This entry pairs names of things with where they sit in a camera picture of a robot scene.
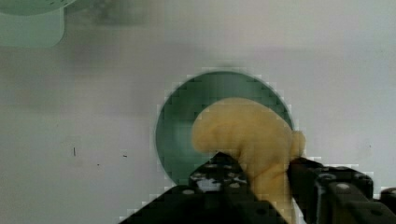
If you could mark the yellow plush banana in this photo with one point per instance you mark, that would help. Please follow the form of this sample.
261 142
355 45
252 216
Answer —
259 139

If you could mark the green perforated colander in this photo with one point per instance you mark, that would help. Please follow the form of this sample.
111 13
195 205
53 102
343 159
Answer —
32 23

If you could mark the green mug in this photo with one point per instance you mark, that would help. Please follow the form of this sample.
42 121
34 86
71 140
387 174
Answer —
173 130

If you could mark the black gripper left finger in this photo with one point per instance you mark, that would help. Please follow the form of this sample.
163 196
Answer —
218 192

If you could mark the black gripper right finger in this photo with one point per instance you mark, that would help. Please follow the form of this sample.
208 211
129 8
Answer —
338 195

